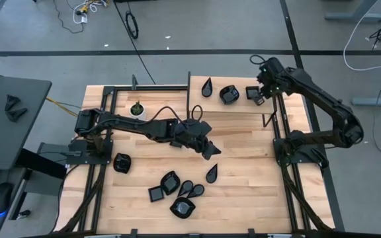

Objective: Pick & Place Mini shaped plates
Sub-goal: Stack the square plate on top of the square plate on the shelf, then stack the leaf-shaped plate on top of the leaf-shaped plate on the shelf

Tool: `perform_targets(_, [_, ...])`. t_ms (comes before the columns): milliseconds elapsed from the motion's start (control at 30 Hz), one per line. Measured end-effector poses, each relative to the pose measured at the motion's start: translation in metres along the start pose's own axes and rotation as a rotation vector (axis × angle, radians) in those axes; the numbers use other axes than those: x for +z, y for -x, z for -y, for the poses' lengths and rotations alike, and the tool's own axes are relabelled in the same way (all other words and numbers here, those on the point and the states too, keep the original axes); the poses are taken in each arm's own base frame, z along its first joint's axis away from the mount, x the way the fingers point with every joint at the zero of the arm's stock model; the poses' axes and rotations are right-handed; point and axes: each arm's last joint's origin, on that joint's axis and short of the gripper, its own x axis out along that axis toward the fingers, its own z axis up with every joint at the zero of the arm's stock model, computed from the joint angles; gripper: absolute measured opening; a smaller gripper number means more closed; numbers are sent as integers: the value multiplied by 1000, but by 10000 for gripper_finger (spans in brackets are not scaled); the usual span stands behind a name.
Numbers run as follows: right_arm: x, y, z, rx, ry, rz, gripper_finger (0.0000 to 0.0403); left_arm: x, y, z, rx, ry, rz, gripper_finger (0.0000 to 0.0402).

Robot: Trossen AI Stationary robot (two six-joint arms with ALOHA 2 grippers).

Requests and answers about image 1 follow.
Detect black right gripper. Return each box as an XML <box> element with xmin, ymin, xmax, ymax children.
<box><xmin>253</xmin><ymin>56</ymin><xmax>289</xmax><ymax>106</ymax></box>

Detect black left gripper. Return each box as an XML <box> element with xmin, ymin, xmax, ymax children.
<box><xmin>174</xmin><ymin>119</ymin><xmax>222</xmax><ymax>161</ymax></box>

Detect black teardrop mini plate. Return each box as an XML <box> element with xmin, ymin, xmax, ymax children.
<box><xmin>205</xmin><ymin>163</ymin><xmax>219</xmax><ymax>184</ymax></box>
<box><xmin>177</xmin><ymin>180</ymin><xmax>194</xmax><ymax>198</ymax></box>
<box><xmin>201</xmin><ymin>77</ymin><xmax>214</xmax><ymax>98</ymax></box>
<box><xmin>186</xmin><ymin>184</ymin><xmax>206</xmax><ymax>199</ymax></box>

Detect raised wooden shelf black legs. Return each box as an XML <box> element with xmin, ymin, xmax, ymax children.
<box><xmin>186</xmin><ymin>71</ymin><xmax>277</xmax><ymax>130</ymax></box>

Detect small plant in white pot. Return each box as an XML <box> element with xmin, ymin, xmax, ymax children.
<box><xmin>129</xmin><ymin>100</ymin><xmax>147</xmax><ymax>120</ymax></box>

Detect grey desk foot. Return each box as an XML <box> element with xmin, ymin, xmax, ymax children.
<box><xmin>351</xmin><ymin>89</ymin><xmax>381</xmax><ymax>107</ymax></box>
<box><xmin>324</xmin><ymin>0</ymin><xmax>381</xmax><ymax>23</ymax></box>

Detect black desk crossbar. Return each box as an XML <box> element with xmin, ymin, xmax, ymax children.
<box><xmin>14</xmin><ymin>147</ymin><xmax>68</xmax><ymax>181</ymax></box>

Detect grey desk leg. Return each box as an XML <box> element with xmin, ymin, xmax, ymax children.
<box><xmin>7</xmin><ymin>168</ymin><xmax>46</xmax><ymax>221</ymax></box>

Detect black triangular spare part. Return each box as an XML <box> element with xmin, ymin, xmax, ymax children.
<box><xmin>5</xmin><ymin>107</ymin><xmax>28</xmax><ymax>123</ymax></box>
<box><xmin>4</xmin><ymin>94</ymin><xmax>22</xmax><ymax>112</ymax></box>

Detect black computer mouse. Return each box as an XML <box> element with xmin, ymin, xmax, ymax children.
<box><xmin>0</xmin><ymin>181</ymin><xmax>14</xmax><ymax>218</ymax></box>

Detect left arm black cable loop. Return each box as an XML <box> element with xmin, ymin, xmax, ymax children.
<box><xmin>146</xmin><ymin>104</ymin><xmax>204</xmax><ymax>124</ymax></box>

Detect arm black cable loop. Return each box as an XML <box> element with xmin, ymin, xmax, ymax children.
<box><xmin>146</xmin><ymin>104</ymin><xmax>204</xmax><ymax>124</ymax></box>
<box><xmin>249</xmin><ymin>54</ymin><xmax>268</xmax><ymax>66</ymax></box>

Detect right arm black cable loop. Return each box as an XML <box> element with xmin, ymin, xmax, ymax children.
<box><xmin>249</xmin><ymin>54</ymin><xmax>268</xmax><ymax>66</ymax></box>

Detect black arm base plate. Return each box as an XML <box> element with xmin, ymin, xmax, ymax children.
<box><xmin>65</xmin><ymin>138</ymin><xmax>114</xmax><ymax>165</ymax></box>
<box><xmin>272</xmin><ymin>137</ymin><xmax>325</xmax><ymax>165</ymax></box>

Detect white floor cable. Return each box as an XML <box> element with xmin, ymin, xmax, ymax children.
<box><xmin>342</xmin><ymin>0</ymin><xmax>381</xmax><ymax>72</ymax></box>

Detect long black floor cable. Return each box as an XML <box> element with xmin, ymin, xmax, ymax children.
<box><xmin>112</xmin><ymin>0</ymin><xmax>157</xmax><ymax>85</ymax></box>

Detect coiled black floor cable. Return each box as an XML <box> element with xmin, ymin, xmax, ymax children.
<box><xmin>124</xmin><ymin>10</ymin><xmax>140</xmax><ymax>40</ymax></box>

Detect white yellow cable bundle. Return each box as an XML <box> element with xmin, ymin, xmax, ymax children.
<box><xmin>72</xmin><ymin>0</ymin><xmax>110</xmax><ymax>25</ymax></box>

